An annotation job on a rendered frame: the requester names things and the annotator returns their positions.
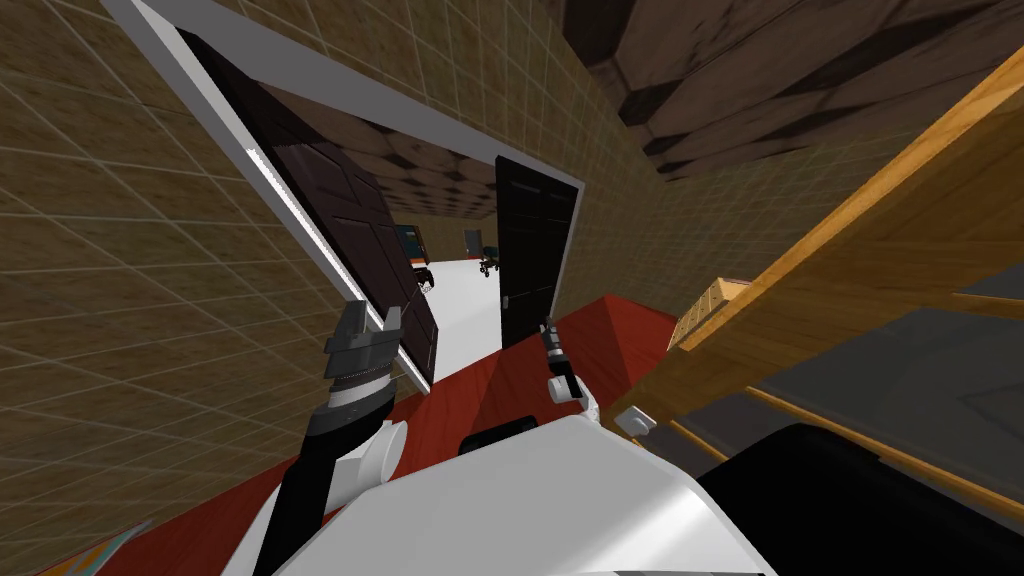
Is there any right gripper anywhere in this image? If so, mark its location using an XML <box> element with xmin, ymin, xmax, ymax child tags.
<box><xmin>539</xmin><ymin>315</ymin><xmax>579</xmax><ymax>381</ymax></box>

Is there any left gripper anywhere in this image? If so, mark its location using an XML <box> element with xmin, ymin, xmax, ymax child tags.
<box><xmin>323</xmin><ymin>299</ymin><xmax>404</xmax><ymax>387</ymax></box>

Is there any black door leaf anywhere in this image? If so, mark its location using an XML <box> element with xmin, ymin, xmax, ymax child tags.
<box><xmin>493</xmin><ymin>155</ymin><xmax>581</xmax><ymax>351</ymax></box>

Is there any dark brown panelled door leaf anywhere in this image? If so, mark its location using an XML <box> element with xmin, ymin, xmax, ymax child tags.
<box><xmin>174</xmin><ymin>27</ymin><xmax>441</xmax><ymax>387</ymax></box>

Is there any small pale wooden drawer chest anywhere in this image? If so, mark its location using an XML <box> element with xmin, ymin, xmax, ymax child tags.
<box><xmin>666</xmin><ymin>276</ymin><xmax>754</xmax><ymax>351</ymax></box>

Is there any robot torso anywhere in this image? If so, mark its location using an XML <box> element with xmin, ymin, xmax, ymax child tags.
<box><xmin>271</xmin><ymin>413</ymin><xmax>779</xmax><ymax>576</ymax></box>

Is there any large orange wooden shelf unit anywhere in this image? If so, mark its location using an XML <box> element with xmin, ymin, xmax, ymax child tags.
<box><xmin>599</xmin><ymin>46</ymin><xmax>1024</xmax><ymax>529</ymax></box>

